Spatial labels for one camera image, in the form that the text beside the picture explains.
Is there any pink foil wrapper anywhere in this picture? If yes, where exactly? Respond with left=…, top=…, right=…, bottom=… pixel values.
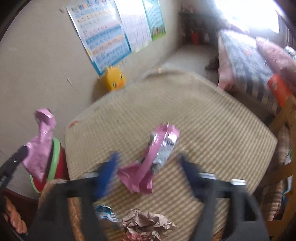
left=117, top=123, right=180, bottom=194
left=22, top=108, right=56, bottom=181

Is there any blue white snack bag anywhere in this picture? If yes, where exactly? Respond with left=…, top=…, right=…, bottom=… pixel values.
left=94, top=205, right=119, bottom=223

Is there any brown paper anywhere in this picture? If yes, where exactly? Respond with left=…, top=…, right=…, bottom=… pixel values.
left=122, top=209, right=177, bottom=240

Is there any red green-rimmed trash bin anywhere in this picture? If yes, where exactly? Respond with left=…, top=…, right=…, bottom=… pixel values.
left=30, top=138, right=69, bottom=194

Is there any wooden chair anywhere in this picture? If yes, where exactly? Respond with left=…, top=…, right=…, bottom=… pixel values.
left=257, top=96, right=295, bottom=240

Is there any yellow checked tablecloth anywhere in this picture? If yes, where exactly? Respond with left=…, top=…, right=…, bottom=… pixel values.
left=65, top=71, right=277, bottom=240

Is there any orange box on bed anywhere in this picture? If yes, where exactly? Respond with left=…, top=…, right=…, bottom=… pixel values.
left=267, top=74, right=293, bottom=107

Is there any yellow duck potty seat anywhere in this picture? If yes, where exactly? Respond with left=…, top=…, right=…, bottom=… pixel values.
left=100, top=67, right=126, bottom=92

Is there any bed with plaid blanket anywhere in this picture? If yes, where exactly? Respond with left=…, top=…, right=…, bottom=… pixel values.
left=217, top=29, right=280, bottom=114

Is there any pink quilt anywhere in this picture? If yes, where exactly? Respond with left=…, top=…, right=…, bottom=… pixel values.
left=255, top=37, right=295, bottom=95

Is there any red container on floor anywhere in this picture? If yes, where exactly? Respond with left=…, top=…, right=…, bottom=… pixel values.
left=191, top=32, right=200, bottom=45

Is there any blue pinyin wall poster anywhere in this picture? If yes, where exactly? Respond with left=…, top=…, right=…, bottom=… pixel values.
left=66, top=1, right=132, bottom=75

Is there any white chart wall poster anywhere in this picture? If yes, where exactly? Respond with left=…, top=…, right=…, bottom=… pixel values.
left=115, top=0, right=152, bottom=53

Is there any green number wall poster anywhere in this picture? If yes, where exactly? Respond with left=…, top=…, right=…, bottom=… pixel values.
left=142, top=0, right=166, bottom=41

